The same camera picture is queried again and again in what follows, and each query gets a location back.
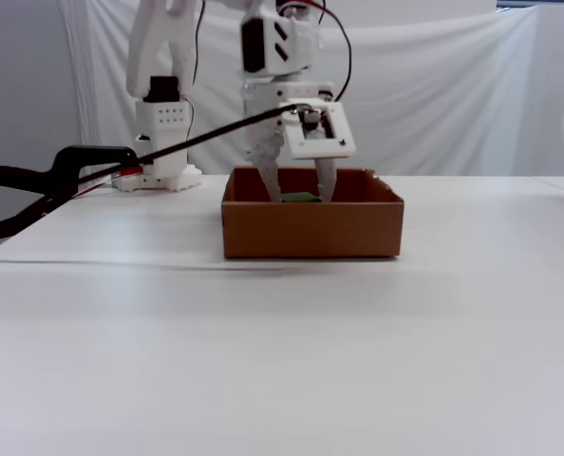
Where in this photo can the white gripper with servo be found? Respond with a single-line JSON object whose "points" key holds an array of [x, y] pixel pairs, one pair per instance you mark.
{"points": [[269, 119]]}

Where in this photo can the green cube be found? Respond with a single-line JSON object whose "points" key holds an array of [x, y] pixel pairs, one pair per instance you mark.
{"points": [[301, 197]]}

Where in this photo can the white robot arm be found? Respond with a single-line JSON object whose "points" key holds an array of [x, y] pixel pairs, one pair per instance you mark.
{"points": [[158, 47]]}

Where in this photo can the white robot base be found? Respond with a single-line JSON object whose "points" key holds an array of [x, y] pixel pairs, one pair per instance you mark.
{"points": [[168, 183]]}

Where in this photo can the brown cardboard box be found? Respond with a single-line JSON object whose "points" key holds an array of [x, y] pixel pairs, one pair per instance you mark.
{"points": [[310, 233]]}

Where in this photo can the white backdrop cloth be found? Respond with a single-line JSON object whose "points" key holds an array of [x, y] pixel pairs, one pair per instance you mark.
{"points": [[453, 95]]}

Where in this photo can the black clamp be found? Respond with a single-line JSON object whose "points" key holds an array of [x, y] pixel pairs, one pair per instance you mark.
{"points": [[73, 157]]}

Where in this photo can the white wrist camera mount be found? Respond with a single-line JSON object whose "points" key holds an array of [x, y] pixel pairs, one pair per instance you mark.
{"points": [[320, 149]]}

